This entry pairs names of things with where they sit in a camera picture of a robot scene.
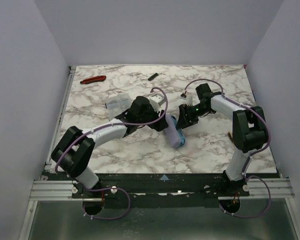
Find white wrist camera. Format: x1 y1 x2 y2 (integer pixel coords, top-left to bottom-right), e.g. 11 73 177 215
149 94 166 112
180 92 193 106

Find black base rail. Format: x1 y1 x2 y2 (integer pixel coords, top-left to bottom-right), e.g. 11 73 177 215
72 173 249 209

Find yellow handled pliers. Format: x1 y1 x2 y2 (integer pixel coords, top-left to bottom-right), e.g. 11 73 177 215
227 131 235 144

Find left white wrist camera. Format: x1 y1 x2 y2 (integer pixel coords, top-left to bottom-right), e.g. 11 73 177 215
149 94 166 112

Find lilac umbrella case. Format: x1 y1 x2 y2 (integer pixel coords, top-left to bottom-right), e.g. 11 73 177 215
164 114 181 148

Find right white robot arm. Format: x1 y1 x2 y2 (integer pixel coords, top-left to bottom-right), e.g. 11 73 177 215
176 83 271 182

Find small black stick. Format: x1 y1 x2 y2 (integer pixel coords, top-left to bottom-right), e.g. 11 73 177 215
148 72 159 81

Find clear plastic screw box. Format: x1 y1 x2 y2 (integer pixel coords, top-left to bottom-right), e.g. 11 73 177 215
105 93 132 120

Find red black utility knife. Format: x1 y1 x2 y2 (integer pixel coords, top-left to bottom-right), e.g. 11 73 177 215
80 75 107 85

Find blue folding umbrella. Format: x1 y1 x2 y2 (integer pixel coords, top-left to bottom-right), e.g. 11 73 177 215
170 115 186 148

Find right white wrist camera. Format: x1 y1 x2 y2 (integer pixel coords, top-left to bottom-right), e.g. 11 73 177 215
180 92 193 106

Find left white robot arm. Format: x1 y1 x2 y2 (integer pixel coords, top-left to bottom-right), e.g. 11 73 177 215
51 96 168 189

